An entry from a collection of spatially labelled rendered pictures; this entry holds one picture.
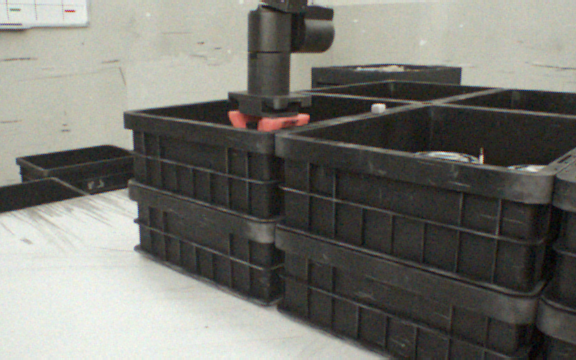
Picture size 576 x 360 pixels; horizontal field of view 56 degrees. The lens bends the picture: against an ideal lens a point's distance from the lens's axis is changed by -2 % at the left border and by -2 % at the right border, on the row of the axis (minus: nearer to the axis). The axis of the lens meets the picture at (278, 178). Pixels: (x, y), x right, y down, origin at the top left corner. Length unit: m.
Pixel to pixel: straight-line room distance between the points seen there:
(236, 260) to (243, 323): 0.08
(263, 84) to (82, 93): 3.13
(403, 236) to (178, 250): 0.37
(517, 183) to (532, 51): 3.78
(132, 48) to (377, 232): 3.47
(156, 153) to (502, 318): 0.51
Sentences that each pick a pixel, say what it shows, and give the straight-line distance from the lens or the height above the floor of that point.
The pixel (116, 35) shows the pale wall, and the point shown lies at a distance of 3.89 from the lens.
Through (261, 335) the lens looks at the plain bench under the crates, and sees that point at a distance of 0.66.
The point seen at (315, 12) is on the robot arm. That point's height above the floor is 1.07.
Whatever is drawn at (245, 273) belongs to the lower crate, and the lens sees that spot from 0.72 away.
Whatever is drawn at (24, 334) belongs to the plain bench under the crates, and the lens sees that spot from 0.72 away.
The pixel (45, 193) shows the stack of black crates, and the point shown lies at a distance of 1.92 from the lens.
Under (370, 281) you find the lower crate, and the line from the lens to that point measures 0.59.
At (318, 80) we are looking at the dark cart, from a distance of 2.58.
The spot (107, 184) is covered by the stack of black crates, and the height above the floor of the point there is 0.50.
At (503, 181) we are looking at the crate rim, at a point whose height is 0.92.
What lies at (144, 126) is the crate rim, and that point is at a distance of 0.79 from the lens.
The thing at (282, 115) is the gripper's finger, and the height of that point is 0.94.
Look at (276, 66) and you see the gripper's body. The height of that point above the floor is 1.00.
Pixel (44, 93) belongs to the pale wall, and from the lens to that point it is 3.70.
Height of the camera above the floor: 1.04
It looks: 15 degrees down
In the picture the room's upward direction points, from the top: straight up
